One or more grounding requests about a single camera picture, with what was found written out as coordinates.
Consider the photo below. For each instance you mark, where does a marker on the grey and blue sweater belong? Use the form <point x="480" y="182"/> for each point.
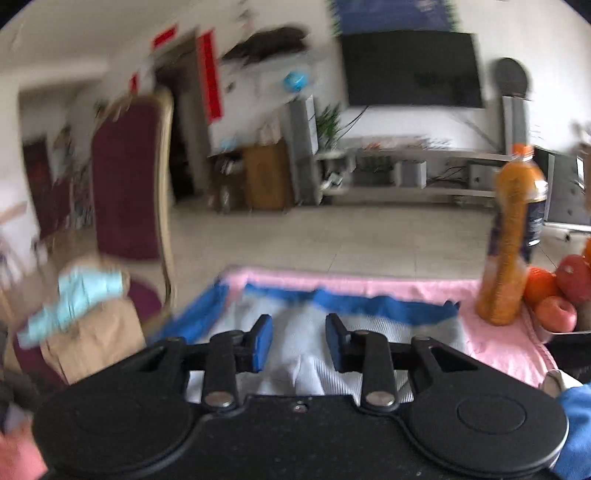
<point x="295" y="364"/>

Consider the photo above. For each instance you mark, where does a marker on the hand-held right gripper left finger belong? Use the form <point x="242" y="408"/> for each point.
<point x="262" y="344"/>

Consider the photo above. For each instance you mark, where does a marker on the cream cloth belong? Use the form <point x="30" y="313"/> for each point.
<point x="554" y="381"/>

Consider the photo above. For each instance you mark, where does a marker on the brown wooden cabinet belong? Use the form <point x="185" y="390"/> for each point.
<point x="268" y="175"/>

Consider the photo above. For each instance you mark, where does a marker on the maroon chair with gold frame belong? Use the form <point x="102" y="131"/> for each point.
<point x="124" y="184"/>

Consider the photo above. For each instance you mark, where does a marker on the grey drawer cabinet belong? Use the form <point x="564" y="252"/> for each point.
<point x="563" y="194"/>

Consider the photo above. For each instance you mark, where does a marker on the green potted plant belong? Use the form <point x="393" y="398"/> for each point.
<point x="328" y="127"/>

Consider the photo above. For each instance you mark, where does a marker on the person's left hand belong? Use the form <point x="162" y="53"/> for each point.
<point x="18" y="457"/>

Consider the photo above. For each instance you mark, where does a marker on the metal television stand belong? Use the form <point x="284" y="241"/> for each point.
<point x="415" y="151"/>

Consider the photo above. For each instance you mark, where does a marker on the orange juice bottle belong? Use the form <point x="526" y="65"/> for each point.
<point x="508" y="221"/>

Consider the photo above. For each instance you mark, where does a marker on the grey subwoofer box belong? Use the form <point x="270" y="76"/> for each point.
<point x="485" y="174"/>

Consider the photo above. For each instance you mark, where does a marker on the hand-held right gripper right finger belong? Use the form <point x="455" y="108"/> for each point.
<point x="334" y="344"/>

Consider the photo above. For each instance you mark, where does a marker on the red vertical door banner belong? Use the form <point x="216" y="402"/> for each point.
<point x="210" y="78"/>
<point x="134" y="83"/>

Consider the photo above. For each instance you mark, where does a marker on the pink printed blanket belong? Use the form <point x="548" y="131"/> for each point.
<point x="498" y="341"/>

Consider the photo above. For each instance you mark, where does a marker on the red horizontal door banner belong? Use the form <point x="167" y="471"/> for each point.
<point x="165" y="36"/>

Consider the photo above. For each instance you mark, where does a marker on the small orange tangerine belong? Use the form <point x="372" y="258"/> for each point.
<point x="540" y="284"/>

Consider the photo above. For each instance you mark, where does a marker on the dark red apple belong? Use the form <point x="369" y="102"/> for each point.
<point x="575" y="277"/>

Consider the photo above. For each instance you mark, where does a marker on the silver tower speaker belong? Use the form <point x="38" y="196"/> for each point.
<point x="300" y="138"/>
<point x="513" y="124"/>

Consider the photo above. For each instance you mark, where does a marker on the blue wall poster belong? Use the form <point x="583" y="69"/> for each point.
<point x="392" y="14"/>

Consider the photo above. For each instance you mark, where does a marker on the small silver speaker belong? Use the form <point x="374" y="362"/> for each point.
<point x="411" y="174"/>

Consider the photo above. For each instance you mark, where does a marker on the tan pants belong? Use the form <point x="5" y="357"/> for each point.
<point x="97" y="337"/>

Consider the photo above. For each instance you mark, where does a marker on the black fruit tray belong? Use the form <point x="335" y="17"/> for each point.
<point x="568" y="337"/>

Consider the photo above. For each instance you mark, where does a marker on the black flat television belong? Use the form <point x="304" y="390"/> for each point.
<point x="411" y="69"/>

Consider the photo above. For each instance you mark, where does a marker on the pale red apple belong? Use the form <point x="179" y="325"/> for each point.
<point x="556" y="314"/>

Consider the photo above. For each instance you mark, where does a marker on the blue globe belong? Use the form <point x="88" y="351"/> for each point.
<point x="295" y="81"/>

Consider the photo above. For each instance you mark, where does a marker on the teal cloth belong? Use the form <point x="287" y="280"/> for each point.
<point x="83" y="290"/>

